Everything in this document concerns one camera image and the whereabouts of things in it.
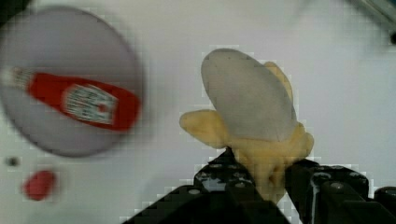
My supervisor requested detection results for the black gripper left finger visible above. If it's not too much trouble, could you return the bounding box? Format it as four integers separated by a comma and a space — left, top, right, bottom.
122, 148, 290, 224

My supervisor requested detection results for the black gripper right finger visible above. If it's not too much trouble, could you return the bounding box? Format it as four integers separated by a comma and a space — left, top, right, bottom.
285, 160, 396, 224

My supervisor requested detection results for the peeled banana toy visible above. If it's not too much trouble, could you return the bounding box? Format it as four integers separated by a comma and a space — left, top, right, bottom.
179, 49, 314, 203

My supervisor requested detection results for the red ketchup bottle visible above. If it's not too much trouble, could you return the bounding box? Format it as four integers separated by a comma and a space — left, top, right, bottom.
1, 67, 141, 132

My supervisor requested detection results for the red strawberry toy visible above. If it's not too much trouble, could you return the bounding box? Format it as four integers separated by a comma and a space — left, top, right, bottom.
21, 170, 57, 201

